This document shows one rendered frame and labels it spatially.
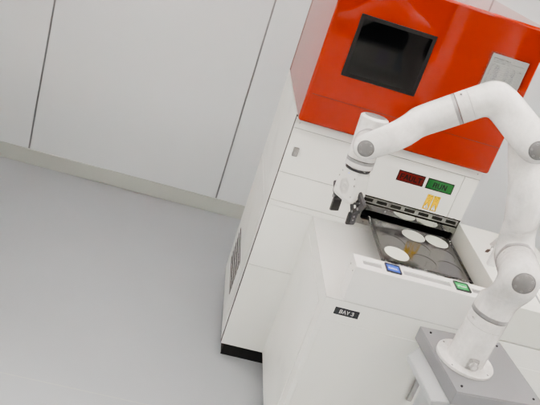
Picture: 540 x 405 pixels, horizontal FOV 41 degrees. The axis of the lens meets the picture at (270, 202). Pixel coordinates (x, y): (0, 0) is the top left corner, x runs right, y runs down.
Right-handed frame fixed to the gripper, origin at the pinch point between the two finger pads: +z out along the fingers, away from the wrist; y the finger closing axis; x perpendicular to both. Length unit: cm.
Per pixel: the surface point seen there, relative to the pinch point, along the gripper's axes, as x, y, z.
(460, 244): 92, -34, 27
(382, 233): 57, -43, 27
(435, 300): 48, 3, 29
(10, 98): -48, -275, 65
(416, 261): 60, -23, 29
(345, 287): 21.8, -12.6, 33.8
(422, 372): 28, 28, 40
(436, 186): 82, -49, 7
